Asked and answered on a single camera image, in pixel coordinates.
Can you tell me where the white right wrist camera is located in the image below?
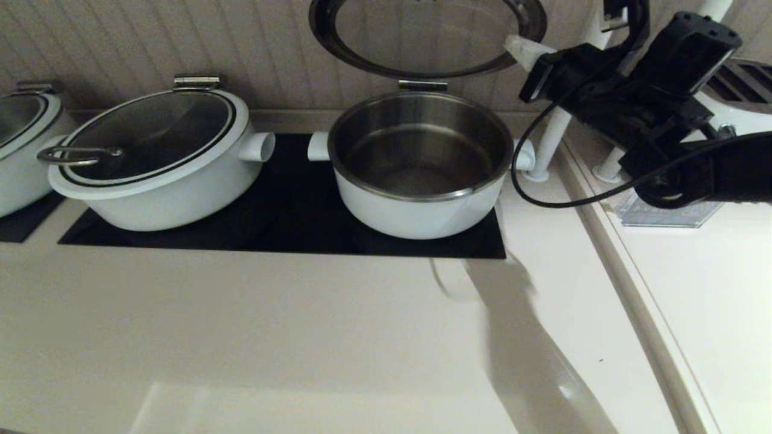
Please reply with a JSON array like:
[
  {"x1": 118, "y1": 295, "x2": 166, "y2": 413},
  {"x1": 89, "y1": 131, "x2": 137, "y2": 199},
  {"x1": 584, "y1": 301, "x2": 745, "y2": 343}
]
[{"x1": 602, "y1": 0, "x2": 651, "y2": 37}]

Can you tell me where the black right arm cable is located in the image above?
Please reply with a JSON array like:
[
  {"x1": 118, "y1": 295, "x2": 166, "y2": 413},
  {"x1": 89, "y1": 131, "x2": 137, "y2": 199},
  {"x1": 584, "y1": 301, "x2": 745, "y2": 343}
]
[{"x1": 511, "y1": 18, "x2": 772, "y2": 209}]

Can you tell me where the white toaster chrome lever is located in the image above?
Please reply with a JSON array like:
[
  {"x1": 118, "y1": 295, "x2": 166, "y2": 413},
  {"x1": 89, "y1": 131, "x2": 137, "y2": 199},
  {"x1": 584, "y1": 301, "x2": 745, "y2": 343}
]
[{"x1": 703, "y1": 57, "x2": 772, "y2": 136}]

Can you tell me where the white round cooking pot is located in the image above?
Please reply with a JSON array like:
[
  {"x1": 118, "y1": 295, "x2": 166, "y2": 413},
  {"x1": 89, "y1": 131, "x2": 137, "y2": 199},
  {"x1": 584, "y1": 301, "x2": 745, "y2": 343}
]
[
  {"x1": 0, "y1": 80, "x2": 78, "y2": 218},
  {"x1": 308, "y1": 80, "x2": 536, "y2": 241},
  {"x1": 47, "y1": 74, "x2": 276, "y2": 233}
]

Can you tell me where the glass lid white rim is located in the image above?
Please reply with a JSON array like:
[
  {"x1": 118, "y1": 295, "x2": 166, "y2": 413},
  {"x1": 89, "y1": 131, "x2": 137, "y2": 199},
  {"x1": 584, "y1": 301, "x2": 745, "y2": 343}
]
[
  {"x1": 36, "y1": 90, "x2": 251, "y2": 200},
  {"x1": 0, "y1": 92, "x2": 63, "y2": 161},
  {"x1": 309, "y1": 0, "x2": 548, "y2": 80}
]

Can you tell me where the black glass cooktop panel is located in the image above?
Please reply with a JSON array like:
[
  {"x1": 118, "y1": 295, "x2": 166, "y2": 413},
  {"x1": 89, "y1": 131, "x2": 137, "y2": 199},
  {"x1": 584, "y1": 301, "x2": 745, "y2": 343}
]
[
  {"x1": 0, "y1": 193, "x2": 66, "y2": 244},
  {"x1": 59, "y1": 134, "x2": 507, "y2": 260}
]

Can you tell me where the clear acrylic sign holder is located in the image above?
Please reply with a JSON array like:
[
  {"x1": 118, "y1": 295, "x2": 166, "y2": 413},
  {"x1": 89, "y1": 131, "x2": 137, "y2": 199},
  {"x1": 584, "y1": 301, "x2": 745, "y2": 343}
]
[{"x1": 614, "y1": 193, "x2": 724, "y2": 228}]

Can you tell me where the white metal pole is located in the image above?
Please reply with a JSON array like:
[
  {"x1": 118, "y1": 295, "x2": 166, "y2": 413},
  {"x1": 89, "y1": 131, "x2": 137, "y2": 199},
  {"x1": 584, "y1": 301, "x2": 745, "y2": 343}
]
[
  {"x1": 592, "y1": 0, "x2": 732, "y2": 184},
  {"x1": 522, "y1": 0, "x2": 625, "y2": 183}
]

